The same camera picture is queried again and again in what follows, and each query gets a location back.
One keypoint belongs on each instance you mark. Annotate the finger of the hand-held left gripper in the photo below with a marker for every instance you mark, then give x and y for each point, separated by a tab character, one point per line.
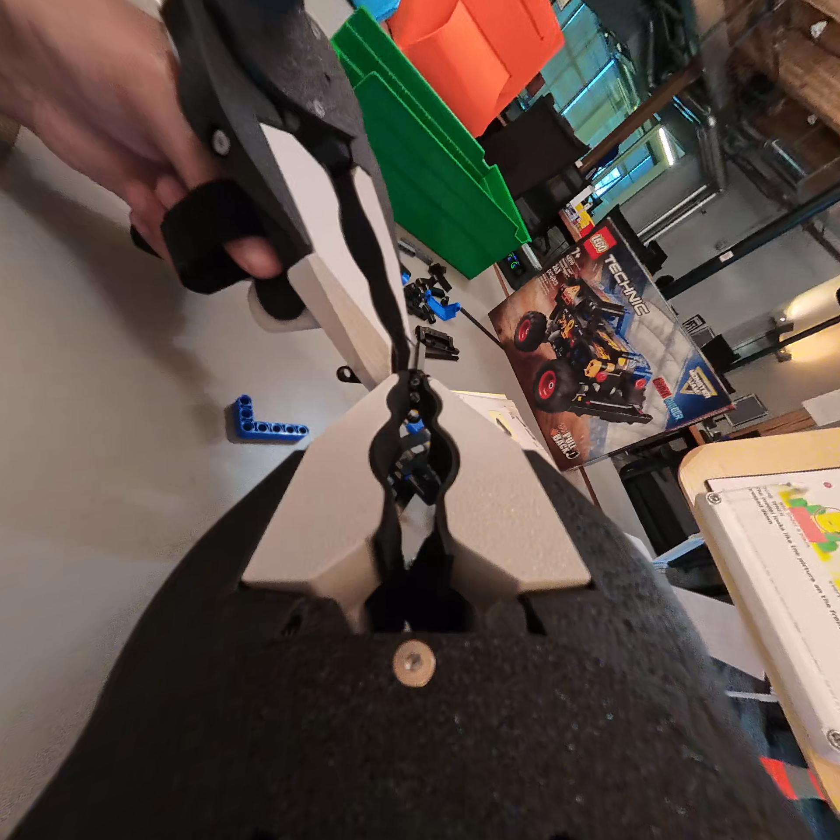
334	289
380	210

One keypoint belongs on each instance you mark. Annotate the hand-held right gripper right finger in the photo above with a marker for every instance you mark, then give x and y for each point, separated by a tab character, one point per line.
505	505

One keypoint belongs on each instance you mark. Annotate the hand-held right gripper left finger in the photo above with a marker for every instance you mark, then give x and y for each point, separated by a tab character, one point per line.
315	512

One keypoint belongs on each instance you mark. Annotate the small black lego assembly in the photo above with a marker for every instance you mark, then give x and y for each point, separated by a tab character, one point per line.
420	459

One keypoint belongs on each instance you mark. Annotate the thin black lego pin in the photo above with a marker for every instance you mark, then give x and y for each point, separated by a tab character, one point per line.
418	354

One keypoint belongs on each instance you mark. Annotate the pile of black lego beams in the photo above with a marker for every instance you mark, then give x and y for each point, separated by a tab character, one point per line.
417	295

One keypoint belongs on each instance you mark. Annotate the black lego connector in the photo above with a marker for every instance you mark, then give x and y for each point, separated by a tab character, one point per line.
340	374

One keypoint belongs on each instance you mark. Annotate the lego instruction booklet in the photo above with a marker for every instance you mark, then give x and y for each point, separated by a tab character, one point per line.
505	417

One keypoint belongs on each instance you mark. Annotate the blue L-shaped lego beam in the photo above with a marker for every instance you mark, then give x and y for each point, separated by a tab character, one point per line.
275	431

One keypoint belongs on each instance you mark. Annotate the blue curved lego panel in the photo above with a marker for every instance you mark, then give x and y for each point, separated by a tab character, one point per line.
441	307

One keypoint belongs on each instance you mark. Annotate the long black lego axle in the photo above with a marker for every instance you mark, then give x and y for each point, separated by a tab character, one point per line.
482	327

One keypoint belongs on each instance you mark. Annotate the monster truck lego box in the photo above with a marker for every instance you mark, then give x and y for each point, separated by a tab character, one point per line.
590	341

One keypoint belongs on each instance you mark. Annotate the person's left hand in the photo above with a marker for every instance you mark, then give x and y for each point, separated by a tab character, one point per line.
85	85

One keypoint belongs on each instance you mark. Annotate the green plastic bin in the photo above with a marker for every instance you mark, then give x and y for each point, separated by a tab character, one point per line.
394	79
439	197

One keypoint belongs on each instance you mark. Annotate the blue plastic bin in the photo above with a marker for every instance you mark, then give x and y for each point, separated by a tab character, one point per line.
377	8

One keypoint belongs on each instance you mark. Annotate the black device with green display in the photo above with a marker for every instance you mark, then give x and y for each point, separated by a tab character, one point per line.
515	266

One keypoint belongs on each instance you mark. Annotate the black box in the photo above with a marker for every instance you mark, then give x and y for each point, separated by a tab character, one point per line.
535	144

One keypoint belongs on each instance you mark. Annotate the orange plastic bin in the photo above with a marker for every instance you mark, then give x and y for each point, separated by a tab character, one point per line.
479	59

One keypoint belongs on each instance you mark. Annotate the printed instruction sheet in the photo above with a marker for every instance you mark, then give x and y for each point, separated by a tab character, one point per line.
787	525

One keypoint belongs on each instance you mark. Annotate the orange traffic cone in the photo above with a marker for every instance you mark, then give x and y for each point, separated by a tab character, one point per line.
791	778

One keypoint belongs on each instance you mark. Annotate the black lego frame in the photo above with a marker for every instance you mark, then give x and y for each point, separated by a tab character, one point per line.
436	342

